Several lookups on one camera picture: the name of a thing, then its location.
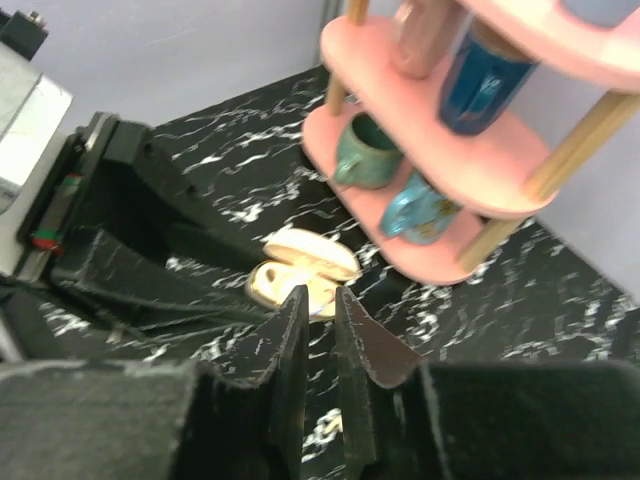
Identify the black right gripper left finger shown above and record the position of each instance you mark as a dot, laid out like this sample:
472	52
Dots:
246	414

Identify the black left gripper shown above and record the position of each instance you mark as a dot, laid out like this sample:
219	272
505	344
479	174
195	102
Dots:
111	213

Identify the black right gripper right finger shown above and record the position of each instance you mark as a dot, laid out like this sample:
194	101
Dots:
387	432

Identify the white earbuds charging case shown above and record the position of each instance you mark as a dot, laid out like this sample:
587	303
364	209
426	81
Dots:
301	257

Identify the blue butterfly mug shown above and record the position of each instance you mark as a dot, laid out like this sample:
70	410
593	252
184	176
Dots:
419	213

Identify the green ceramic mug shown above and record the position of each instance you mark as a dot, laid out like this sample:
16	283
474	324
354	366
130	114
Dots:
366	157

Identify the pink three-tier shelf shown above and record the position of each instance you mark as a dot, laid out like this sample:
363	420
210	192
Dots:
500	177

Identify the pink mug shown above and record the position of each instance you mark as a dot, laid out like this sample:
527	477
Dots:
424	31

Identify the dark blue mug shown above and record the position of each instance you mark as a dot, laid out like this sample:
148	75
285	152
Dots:
485	75

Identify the blue cup right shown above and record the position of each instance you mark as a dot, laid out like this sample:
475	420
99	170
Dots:
606	14

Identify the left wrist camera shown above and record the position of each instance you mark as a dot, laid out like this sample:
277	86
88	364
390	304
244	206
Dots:
32	108

